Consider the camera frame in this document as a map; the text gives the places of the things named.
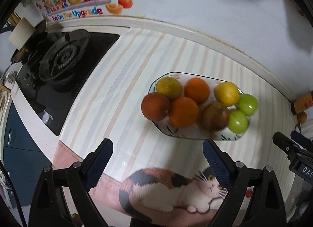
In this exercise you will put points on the green apple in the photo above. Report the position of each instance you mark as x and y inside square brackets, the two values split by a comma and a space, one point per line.
[238, 122]
[248, 104]

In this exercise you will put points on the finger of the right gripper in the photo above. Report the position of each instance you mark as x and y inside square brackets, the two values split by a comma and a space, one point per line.
[300, 139]
[283, 142]

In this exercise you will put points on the yellow-green citrus fruit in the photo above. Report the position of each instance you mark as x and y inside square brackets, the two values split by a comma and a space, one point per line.
[170, 87]

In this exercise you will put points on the yellow lemon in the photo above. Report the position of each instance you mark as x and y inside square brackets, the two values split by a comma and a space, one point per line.
[227, 93]

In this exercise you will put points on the orange in plate back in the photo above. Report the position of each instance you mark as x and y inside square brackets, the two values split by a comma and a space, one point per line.
[197, 89]

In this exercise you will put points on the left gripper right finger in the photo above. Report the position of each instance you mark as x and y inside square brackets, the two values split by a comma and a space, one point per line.
[266, 206]

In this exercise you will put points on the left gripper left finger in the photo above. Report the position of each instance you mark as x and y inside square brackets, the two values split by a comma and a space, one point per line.
[49, 206]

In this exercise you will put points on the brown russet apple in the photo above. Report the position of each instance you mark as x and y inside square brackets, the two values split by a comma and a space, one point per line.
[215, 117]

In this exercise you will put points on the bright orange fruit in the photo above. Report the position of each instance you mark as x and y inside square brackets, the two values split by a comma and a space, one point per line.
[184, 112]

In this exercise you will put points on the black gas stove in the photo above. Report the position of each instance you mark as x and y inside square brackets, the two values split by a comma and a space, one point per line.
[56, 70]

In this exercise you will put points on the dark orange fruit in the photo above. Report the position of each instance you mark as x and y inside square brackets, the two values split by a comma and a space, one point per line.
[155, 106]

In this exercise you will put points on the small brown round fruit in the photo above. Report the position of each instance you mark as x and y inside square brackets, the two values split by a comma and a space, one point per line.
[302, 117]

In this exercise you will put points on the beige paper roll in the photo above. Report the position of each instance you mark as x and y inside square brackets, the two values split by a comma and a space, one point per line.
[21, 33]

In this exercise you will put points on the blue cabinet door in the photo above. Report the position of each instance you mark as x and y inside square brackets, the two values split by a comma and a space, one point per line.
[23, 160]

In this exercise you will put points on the small red tomato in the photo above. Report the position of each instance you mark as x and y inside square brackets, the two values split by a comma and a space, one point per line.
[249, 193]

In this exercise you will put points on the brown sauce bottle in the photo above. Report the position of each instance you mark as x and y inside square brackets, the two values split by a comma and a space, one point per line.
[303, 103]

